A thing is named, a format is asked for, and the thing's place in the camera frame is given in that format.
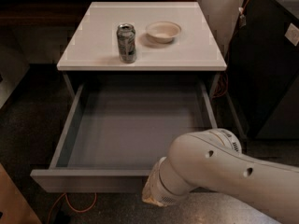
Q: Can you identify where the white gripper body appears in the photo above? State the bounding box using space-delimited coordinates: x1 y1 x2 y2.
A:
142 157 175 207

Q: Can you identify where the grey top drawer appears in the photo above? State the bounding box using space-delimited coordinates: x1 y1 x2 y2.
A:
31 81 217 193

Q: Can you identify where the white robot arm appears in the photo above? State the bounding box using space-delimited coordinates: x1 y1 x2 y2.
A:
142 129 299 224

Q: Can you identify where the white-top drawer cabinet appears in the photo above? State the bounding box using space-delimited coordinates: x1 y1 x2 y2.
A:
56 1 228 101

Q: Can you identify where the black plug on floor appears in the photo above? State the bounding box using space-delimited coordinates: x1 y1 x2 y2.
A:
52 211 70 224

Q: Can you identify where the wooden board corner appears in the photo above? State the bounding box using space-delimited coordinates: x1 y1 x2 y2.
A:
0 164 42 224

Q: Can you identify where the white paper bowl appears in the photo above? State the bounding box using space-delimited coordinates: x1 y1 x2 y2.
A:
146 21 181 44

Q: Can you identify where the silver green drink can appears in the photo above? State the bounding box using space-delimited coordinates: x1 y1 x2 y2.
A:
116 23 136 63

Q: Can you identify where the black cabinet at right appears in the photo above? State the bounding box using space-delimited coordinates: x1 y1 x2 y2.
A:
227 0 299 139

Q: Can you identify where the white label on cabinet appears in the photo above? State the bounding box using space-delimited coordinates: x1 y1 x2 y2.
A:
285 23 299 46

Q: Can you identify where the white cable connector tag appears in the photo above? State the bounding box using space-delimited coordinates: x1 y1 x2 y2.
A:
238 7 246 28

